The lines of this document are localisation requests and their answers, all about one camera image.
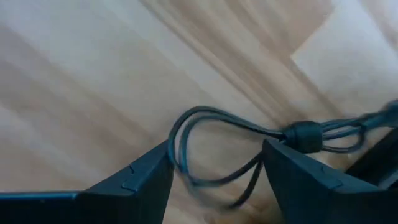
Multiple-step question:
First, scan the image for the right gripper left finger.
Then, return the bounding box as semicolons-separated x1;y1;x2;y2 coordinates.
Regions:
0;139;175;224

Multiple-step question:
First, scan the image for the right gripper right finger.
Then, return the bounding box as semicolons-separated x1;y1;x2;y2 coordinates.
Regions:
262;138;398;224

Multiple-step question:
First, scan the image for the black looped USB cable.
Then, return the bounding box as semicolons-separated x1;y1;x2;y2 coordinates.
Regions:
167;99;398;209

